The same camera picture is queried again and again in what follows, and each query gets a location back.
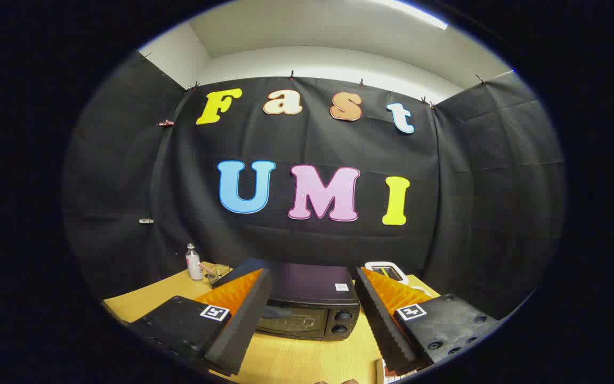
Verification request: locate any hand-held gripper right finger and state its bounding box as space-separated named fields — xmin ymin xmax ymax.
xmin=354 ymin=267 xmax=501 ymax=377

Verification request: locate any white box appliance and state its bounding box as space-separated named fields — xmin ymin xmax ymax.
xmin=365 ymin=261 xmax=410 ymax=286

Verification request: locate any black toaster oven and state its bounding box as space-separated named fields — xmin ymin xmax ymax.
xmin=212 ymin=258 xmax=362 ymax=341

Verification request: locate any clear plastic bottle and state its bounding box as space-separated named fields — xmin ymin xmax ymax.
xmin=185 ymin=243 xmax=204 ymax=282

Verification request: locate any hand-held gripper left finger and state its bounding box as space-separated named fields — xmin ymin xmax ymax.
xmin=128 ymin=268 xmax=274 ymax=377

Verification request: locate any small glass container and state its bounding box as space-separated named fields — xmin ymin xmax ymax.
xmin=203 ymin=263 xmax=230 ymax=286

